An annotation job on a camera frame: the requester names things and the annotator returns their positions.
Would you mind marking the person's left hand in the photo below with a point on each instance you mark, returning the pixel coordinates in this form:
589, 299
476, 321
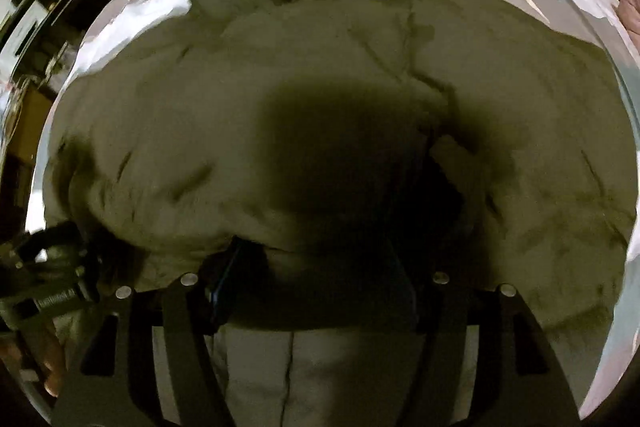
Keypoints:
53, 364

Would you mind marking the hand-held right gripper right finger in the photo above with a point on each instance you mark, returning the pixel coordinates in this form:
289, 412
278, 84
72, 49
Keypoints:
444, 313

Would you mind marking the dark wooden cabinet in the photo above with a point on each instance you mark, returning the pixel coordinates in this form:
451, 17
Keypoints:
45, 2

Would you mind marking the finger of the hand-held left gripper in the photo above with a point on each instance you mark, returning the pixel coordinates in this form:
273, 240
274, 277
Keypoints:
55, 243

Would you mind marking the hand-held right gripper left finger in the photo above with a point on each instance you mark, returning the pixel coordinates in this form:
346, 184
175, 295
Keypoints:
223, 283

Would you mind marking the olive green puffer jacket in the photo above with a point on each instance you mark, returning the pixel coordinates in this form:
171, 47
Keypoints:
320, 107

